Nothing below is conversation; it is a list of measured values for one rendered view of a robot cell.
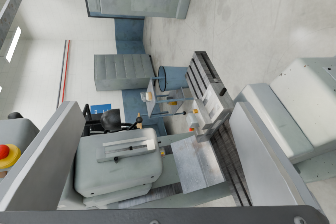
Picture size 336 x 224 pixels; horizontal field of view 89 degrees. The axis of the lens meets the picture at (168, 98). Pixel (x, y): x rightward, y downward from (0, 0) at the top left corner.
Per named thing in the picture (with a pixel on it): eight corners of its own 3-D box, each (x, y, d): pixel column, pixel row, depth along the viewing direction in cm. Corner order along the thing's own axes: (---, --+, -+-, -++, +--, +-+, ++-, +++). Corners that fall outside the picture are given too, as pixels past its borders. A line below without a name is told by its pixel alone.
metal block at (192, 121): (198, 112, 92) (188, 113, 90) (202, 122, 89) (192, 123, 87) (195, 117, 96) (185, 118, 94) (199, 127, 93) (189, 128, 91)
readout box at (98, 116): (108, 110, 107) (70, 114, 101) (109, 123, 102) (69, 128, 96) (110, 125, 123) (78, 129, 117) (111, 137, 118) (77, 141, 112)
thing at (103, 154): (153, 139, 67) (96, 148, 61) (156, 149, 65) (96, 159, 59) (152, 143, 70) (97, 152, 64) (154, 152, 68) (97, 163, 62)
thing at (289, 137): (266, 81, 83) (246, 82, 79) (317, 151, 64) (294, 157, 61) (221, 127, 122) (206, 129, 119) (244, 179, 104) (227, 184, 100)
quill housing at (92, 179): (155, 123, 75) (74, 134, 66) (166, 172, 64) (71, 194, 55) (150, 140, 90) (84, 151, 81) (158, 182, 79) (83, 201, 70)
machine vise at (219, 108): (222, 82, 83) (202, 83, 80) (237, 107, 75) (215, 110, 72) (199, 120, 110) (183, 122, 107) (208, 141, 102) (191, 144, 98)
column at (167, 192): (284, 115, 158) (104, 143, 111) (321, 168, 132) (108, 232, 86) (252, 137, 197) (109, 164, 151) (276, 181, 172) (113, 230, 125)
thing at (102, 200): (144, 138, 91) (91, 146, 83) (153, 188, 77) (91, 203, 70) (141, 150, 106) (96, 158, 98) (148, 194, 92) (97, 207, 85)
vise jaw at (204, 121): (201, 98, 90) (194, 99, 89) (213, 123, 82) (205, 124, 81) (198, 105, 95) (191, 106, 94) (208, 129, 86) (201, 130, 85)
